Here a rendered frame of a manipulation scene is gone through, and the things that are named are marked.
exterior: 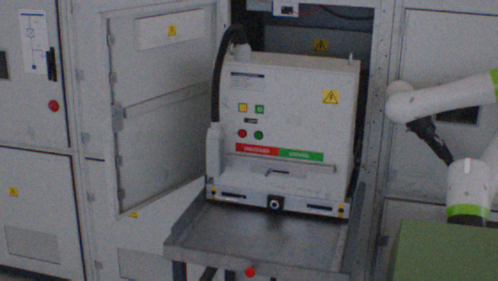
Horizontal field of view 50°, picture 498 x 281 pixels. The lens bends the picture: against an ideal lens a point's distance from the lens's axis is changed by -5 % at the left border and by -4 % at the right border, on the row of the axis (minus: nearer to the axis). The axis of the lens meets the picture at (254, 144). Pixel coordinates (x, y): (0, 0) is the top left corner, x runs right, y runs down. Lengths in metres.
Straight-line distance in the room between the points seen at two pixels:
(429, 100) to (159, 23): 0.96
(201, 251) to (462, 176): 0.85
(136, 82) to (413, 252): 1.09
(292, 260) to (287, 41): 1.38
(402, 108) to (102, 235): 1.66
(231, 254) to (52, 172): 1.31
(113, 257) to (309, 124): 1.41
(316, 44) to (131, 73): 1.16
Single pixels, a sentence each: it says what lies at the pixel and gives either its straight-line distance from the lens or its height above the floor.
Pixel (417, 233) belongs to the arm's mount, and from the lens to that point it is 1.58.
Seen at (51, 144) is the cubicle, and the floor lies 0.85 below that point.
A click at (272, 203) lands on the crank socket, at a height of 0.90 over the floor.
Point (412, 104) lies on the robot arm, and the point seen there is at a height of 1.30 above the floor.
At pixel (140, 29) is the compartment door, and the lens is 1.92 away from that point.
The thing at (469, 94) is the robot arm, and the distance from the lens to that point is 1.87.
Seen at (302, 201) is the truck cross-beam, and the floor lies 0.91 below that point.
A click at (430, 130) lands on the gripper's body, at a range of 2.06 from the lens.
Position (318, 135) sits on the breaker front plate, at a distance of 1.91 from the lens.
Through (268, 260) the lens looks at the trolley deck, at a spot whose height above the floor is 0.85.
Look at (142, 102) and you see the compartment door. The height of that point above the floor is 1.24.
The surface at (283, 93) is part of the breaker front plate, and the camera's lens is 1.88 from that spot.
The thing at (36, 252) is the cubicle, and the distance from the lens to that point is 3.18.
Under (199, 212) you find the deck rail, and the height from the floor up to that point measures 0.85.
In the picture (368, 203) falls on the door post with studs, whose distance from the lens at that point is 2.37.
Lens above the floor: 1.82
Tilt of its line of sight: 21 degrees down
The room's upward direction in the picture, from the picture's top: 1 degrees clockwise
